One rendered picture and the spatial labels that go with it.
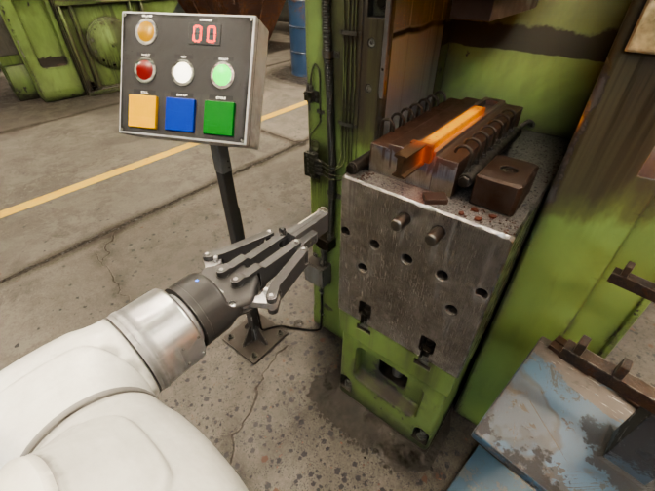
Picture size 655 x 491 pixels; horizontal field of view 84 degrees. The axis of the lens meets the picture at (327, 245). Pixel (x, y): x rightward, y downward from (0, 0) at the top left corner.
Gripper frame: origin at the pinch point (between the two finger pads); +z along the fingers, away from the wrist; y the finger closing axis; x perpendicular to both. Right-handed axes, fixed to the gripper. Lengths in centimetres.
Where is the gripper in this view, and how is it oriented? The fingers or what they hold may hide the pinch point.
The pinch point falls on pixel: (309, 231)
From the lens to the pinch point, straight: 51.1
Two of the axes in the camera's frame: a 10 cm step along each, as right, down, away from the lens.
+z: 6.3, -4.9, 6.1
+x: 0.0, -7.8, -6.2
